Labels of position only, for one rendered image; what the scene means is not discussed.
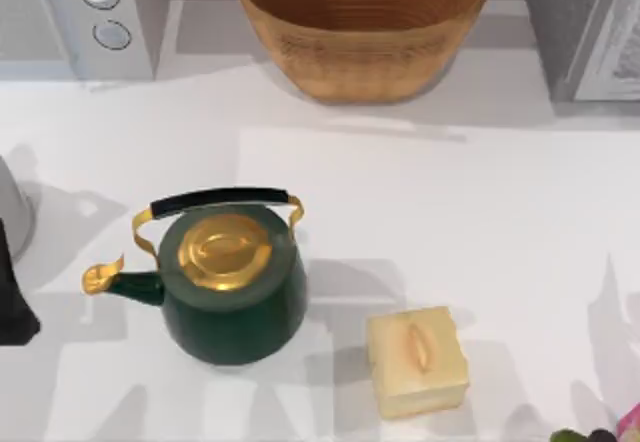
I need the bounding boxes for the green and gold kettle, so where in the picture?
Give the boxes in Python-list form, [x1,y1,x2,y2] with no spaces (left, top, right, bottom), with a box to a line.
[81,186,309,367]

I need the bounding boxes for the woven wooden basket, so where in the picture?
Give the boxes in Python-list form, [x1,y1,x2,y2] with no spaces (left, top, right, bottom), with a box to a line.
[236,0,489,107]

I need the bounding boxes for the pale microwave oven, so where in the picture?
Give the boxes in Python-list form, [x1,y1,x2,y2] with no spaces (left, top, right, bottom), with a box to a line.
[0,0,173,82]

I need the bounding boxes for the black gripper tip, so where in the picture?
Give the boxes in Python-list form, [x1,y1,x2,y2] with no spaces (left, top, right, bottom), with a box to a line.
[0,218,42,348]

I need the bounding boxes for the pink and green object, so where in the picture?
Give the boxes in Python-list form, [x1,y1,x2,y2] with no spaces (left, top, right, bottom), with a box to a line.
[549,410,640,442]

